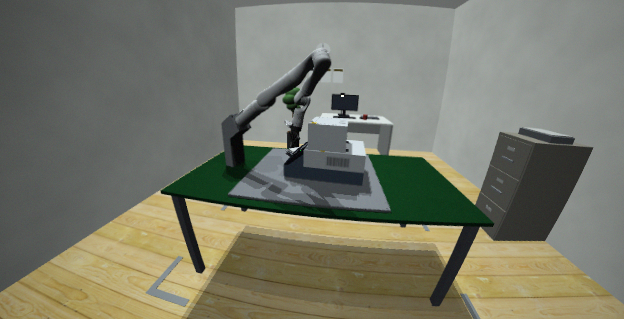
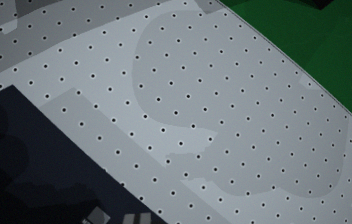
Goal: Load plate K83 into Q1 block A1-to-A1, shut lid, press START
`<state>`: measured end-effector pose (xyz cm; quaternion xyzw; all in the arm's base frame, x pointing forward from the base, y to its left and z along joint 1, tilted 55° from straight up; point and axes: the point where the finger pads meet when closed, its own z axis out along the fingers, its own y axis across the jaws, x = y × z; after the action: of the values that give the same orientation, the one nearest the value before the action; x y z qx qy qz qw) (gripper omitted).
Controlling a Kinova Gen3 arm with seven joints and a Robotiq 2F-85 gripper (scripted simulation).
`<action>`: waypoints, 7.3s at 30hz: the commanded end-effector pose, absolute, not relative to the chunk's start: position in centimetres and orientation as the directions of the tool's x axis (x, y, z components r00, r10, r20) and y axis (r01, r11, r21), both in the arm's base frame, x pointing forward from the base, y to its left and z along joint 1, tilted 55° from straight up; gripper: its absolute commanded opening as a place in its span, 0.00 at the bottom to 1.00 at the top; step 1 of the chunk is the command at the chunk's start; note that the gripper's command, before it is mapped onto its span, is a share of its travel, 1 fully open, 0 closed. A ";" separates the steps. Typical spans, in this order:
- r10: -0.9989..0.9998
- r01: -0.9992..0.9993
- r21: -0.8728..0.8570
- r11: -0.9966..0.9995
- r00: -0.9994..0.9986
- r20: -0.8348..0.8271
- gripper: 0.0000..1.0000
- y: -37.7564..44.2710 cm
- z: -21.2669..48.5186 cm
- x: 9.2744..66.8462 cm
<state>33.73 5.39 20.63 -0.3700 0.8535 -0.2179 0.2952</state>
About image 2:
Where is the white benchtop thermal cycler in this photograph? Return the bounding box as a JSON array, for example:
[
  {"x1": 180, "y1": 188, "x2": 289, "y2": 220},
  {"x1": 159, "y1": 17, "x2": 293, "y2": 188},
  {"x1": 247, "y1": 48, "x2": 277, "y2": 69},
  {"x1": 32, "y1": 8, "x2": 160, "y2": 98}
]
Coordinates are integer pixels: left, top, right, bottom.
[{"x1": 0, "y1": 85, "x2": 167, "y2": 224}]

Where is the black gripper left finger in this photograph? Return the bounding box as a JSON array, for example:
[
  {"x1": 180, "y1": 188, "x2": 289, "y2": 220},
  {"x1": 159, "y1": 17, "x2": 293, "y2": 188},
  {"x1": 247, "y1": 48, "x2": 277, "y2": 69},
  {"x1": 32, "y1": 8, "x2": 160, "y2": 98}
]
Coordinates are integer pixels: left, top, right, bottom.
[{"x1": 116, "y1": 213, "x2": 138, "y2": 224}]

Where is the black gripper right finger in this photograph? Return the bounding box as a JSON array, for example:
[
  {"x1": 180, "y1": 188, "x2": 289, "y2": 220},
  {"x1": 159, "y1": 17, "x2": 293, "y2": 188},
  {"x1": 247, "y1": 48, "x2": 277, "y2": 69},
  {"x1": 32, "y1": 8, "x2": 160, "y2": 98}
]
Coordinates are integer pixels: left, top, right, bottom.
[{"x1": 136, "y1": 213, "x2": 165, "y2": 224}]

